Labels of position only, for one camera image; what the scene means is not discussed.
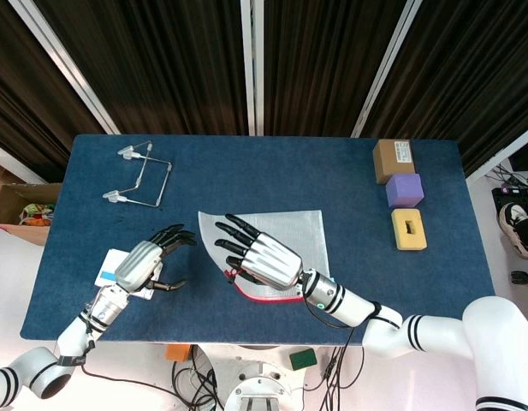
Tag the yellow sponge block with slot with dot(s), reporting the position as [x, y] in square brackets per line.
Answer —
[401, 235]

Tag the clear zip bag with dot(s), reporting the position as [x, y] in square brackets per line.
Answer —
[298, 231]

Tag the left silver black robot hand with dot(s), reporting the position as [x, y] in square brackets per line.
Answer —
[137, 265]

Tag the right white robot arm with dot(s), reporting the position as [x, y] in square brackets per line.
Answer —
[417, 334]

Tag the green block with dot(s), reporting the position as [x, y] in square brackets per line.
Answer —
[303, 359]

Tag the black pleated curtain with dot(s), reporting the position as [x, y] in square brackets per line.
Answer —
[161, 64]
[323, 64]
[473, 77]
[19, 85]

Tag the black white sneaker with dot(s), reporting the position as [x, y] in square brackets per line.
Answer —
[518, 227]

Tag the white frame post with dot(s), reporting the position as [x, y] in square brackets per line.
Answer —
[387, 64]
[67, 68]
[251, 64]

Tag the purple foam cube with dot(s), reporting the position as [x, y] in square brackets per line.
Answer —
[404, 190]

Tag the brown cardboard box with label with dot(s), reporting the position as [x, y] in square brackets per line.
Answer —
[392, 160]

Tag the cardboard box with items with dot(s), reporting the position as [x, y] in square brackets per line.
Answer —
[15, 205]

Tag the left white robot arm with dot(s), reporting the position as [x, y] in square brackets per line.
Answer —
[71, 338]

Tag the white blue-printed carton box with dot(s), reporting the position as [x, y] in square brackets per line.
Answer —
[109, 267]

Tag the white robot torso base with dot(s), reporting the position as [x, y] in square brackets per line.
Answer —
[259, 385]

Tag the orange block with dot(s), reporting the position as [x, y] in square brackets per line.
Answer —
[178, 352]

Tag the blue felt table mat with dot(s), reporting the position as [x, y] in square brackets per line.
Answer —
[263, 171]

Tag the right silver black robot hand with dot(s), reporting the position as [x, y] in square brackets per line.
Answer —
[268, 261]

